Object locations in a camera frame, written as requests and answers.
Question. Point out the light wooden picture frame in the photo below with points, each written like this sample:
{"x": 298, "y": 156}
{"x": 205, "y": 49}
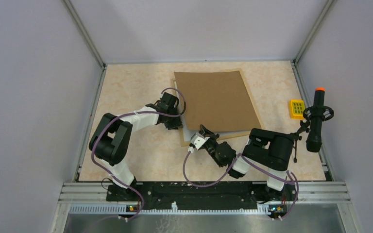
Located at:
{"x": 260, "y": 122}

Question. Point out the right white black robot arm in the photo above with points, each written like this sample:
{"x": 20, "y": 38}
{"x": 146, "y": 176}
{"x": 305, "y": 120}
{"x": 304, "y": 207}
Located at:
{"x": 267, "y": 151}

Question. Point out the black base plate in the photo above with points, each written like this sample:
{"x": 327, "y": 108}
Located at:
{"x": 222, "y": 196}

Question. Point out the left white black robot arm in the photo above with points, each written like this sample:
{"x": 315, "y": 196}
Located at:
{"x": 110, "y": 141}

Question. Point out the yellow grid block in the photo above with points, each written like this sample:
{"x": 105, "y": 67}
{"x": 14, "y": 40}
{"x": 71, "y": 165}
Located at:
{"x": 296, "y": 109}

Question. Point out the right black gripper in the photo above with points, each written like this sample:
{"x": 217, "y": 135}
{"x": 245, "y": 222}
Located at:
{"x": 206, "y": 132}

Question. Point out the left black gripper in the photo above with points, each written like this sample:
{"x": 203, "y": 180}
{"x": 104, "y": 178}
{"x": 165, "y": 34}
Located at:
{"x": 177, "y": 123}

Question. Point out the black microphone orange tip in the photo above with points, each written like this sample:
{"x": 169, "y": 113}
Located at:
{"x": 316, "y": 115}

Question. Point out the black mini tripod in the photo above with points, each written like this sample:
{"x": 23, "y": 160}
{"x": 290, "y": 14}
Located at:
{"x": 304, "y": 127}

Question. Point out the brown backing board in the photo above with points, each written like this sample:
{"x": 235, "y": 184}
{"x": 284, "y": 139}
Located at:
{"x": 215, "y": 99}

